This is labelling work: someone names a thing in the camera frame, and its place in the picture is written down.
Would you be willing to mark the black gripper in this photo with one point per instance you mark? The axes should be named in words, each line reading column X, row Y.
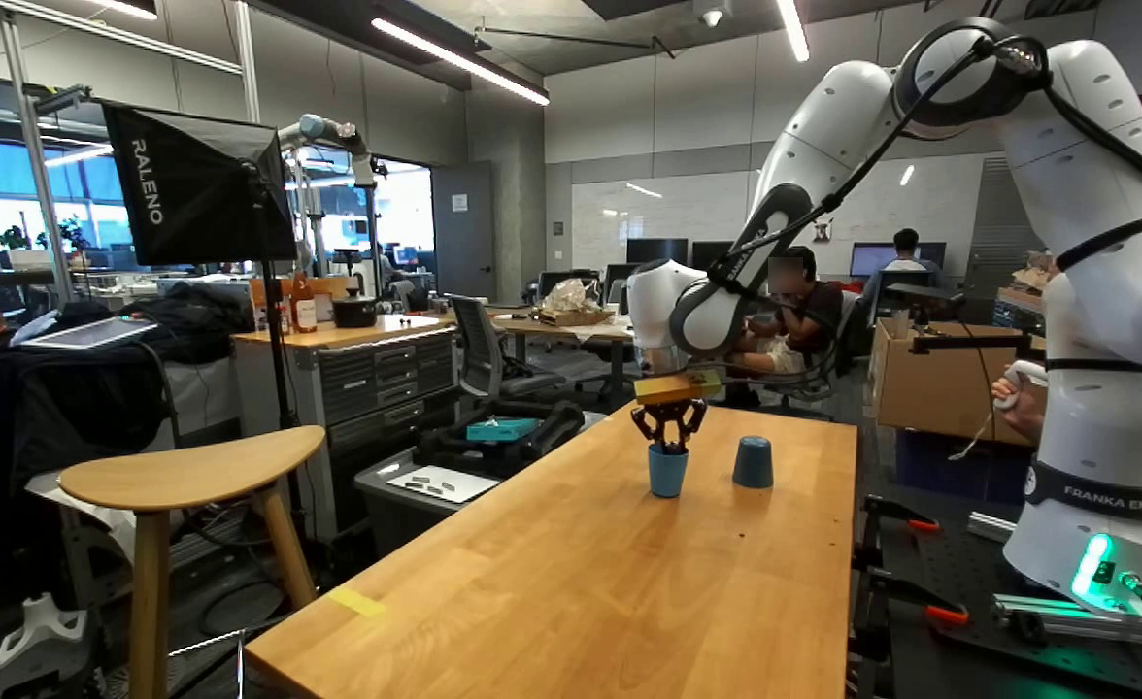
column 681, row 415

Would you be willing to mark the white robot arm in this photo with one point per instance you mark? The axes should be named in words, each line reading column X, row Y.
column 1075, row 143

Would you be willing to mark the upper blue cup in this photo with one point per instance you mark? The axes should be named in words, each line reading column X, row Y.
column 664, row 473

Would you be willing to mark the lower inverted blue cup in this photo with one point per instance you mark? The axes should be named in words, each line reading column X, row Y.
column 755, row 465

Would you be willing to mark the person in black shirt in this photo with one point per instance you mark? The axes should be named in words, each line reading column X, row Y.
column 799, row 323

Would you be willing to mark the teal case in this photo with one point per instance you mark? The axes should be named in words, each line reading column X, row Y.
column 501, row 430

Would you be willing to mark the orange black clamp far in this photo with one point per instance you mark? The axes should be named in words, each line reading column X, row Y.
column 878, row 509

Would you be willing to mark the orange black clamp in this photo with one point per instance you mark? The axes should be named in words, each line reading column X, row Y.
column 878, row 509
column 886, row 593

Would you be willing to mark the cardboard box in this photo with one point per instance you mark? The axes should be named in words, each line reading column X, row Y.
column 936, row 380

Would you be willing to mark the grey drawer cabinet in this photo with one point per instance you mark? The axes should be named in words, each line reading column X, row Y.
column 366, row 387

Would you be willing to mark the orange black clamp near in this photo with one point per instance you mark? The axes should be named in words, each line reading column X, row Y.
column 886, row 593

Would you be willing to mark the red bottle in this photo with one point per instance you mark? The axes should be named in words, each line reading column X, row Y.
column 306, row 312

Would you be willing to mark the black softbox light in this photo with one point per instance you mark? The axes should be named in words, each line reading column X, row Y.
column 201, row 188

